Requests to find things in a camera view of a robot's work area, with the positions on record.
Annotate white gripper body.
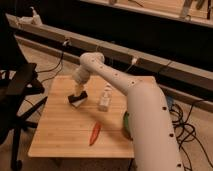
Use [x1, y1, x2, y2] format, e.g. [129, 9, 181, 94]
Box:
[73, 67, 90, 84]

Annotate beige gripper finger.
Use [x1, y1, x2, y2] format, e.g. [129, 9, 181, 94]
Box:
[74, 84, 84, 96]

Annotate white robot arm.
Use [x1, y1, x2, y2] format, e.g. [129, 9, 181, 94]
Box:
[73, 52, 184, 171]

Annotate green ceramic bowl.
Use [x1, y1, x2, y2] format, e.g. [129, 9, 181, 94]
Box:
[123, 111, 132, 140]

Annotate small clear bottle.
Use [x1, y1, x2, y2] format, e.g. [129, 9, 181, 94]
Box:
[98, 84, 112, 112]

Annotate wooden table board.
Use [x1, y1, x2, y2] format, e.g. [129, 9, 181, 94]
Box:
[28, 76, 134, 158]

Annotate red chili pepper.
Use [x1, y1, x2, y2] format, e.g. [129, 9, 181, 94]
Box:
[89, 122, 101, 146]

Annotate black office chair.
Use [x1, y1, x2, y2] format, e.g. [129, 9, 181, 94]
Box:
[0, 11, 47, 171]

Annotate white object on ledge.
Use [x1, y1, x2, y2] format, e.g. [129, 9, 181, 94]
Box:
[18, 6, 43, 26]

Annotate blue power adapter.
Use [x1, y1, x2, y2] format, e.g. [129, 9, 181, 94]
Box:
[166, 96, 174, 110]

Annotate long wooden ledge rail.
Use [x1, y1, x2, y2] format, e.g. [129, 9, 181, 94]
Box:
[6, 14, 213, 98]

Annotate black floor cables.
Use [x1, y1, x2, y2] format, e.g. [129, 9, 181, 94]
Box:
[169, 99, 213, 171]

